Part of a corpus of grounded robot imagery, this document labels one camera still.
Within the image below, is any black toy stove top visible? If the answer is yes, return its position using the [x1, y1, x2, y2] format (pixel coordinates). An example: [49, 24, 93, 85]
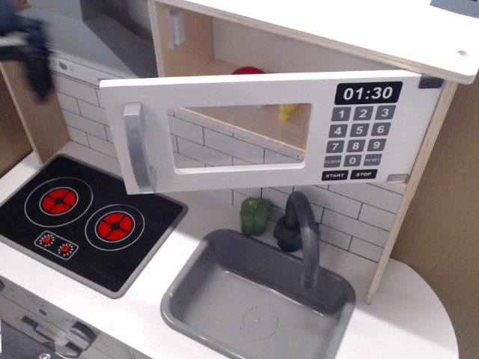
[1, 155, 187, 298]

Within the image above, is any red toy food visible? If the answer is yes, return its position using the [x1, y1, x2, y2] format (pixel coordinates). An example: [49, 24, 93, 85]
[231, 66, 265, 75]

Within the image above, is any dark grey toy faucet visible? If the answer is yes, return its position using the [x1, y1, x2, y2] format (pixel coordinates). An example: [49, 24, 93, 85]
[273, 191, 320, 289]

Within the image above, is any wooden toy microwave cabinet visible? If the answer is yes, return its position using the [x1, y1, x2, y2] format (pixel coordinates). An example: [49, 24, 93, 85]
[148, 1, 478, 304]

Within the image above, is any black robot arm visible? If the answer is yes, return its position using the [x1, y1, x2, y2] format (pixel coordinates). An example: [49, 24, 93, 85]
[1, 1, 54, 102]

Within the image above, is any green toy bell pepper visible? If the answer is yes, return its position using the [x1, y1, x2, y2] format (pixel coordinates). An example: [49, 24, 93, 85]
[239, 197, 271, 236]

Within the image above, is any white toy microwave door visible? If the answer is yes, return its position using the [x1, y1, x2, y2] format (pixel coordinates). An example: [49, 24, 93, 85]
[100, 70, 443, 194]

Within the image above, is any grey toy range hood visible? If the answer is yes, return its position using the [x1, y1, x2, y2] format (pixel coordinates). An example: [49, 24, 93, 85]
[1, 1, 157, 85]

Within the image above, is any yellow toy food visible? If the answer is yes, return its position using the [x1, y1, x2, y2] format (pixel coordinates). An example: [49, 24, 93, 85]
[278, 103, 301, 123]

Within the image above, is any grey oven door handle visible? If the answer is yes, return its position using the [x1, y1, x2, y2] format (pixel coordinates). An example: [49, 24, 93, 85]
[16, 316, 97, 358]

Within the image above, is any grey toy sink basin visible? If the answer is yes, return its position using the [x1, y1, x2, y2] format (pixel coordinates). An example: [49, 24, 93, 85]
[160, 230, 356, 358]

